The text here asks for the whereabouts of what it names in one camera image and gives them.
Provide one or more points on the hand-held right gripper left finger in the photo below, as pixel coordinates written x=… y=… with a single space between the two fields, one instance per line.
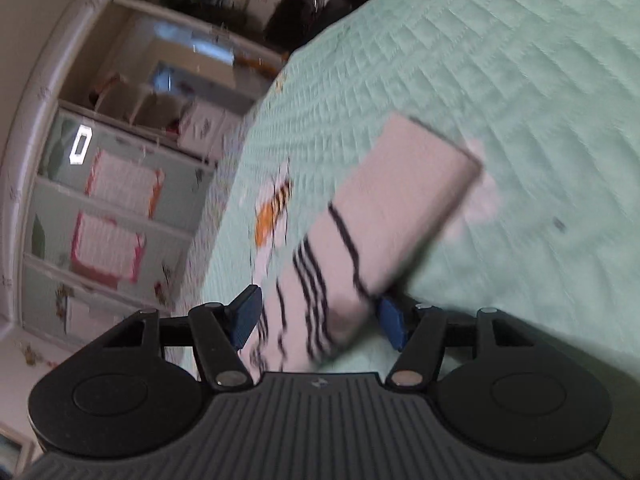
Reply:
x=245 y=315

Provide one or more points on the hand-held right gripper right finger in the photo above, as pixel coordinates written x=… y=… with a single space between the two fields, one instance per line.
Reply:
x=392 y=322

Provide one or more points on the dotted bedsheet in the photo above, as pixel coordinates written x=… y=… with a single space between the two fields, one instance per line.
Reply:
x=220 y=200

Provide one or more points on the white cabinet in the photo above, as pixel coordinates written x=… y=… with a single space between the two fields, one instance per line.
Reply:
x=125 y=185

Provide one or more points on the dark cloth pile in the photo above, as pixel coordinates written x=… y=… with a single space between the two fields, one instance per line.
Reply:
x=310 y=10

